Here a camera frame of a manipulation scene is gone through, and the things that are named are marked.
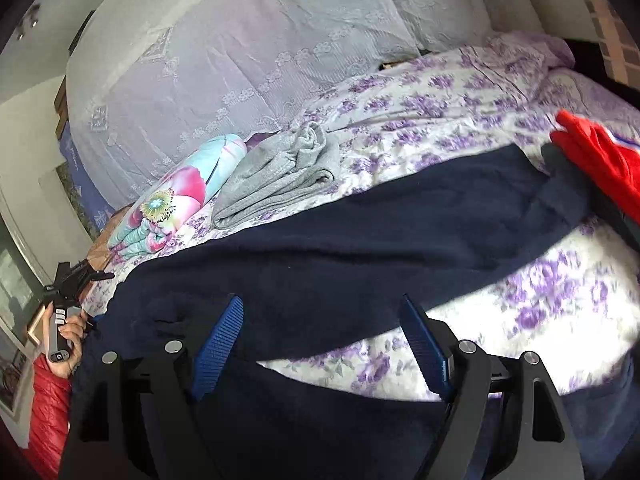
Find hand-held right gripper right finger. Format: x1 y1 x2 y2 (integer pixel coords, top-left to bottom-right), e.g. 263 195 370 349
399 294 586 480

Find white lace cover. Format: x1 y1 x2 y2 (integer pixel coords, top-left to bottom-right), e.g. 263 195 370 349
65 0 546 211

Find framed picture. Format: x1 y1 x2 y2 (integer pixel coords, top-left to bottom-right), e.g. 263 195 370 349
37 160 98 241

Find folded grey garment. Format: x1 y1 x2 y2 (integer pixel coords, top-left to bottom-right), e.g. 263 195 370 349
211 121 341 230

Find brown cardboard box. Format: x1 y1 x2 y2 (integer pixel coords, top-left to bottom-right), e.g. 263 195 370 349
52 75 71 131

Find dark grey garment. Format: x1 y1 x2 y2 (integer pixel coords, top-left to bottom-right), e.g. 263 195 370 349
541 142 640 251

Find black bed frame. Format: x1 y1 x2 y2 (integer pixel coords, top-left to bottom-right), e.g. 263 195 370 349
565 37 618 81

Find lilac pillow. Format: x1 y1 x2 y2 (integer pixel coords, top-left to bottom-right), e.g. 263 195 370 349
487 30 576 71

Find person's left forearm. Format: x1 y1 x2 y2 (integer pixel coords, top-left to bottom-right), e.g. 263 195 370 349
27 355 73 480

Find metal hook rack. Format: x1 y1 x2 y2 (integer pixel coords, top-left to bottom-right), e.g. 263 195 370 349
14 4 42 41

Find folded floral quilt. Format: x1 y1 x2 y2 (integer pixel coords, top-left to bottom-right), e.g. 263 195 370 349
102 134 249 263

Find navy pants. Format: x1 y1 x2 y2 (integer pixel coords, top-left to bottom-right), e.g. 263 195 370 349
70 142 640 480

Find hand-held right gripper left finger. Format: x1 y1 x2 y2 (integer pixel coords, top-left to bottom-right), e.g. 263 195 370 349
59 295 246 480

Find brick pattern curtain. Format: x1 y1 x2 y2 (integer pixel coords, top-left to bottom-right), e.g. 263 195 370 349
570 0 640 86

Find red blue white jacket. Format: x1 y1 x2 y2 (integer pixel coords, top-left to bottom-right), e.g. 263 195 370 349
550 109 640 198

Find person's left hand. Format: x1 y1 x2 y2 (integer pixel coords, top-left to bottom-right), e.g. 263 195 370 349
59 307 96 378

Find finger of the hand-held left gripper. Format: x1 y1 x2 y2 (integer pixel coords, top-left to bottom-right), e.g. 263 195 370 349
52 261 116 293

